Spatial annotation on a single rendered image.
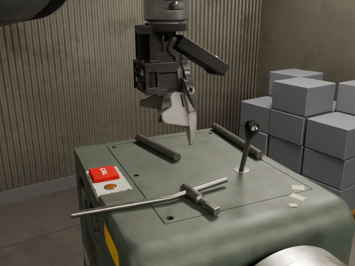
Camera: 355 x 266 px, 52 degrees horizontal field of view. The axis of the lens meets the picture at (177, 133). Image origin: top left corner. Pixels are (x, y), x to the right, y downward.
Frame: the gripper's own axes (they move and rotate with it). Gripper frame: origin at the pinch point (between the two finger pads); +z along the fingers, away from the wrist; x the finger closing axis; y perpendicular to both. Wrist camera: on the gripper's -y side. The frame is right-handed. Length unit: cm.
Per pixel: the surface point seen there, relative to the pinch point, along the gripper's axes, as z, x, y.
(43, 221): 140, -224, 21
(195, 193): 12.7, 1.5, -3.3
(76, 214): 14.1, -2.4, 19.5
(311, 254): 17.0, 21.8, -15.0
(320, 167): 91, -132, -178
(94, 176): 13.6, -16.7, 13.3
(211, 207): 13.1, 7.1, -3.8
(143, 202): 13.7, -1.0, 6.9
